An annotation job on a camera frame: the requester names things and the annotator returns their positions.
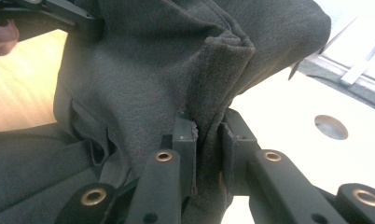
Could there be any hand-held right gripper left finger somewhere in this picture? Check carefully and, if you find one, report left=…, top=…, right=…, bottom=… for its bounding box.
left=160, top=112, right=198, bottom=198

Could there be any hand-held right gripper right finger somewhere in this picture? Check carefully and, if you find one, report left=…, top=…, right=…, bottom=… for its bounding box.
left=218, top=107, right=262, bottom=198

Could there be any dark pleated skirt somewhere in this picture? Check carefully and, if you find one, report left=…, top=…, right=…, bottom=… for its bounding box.
left=0, top=0, right=332, bottom=224

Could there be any white metal frame desk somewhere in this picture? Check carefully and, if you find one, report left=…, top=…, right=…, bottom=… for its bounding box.
left=319, top=17, right=375, bottom=94

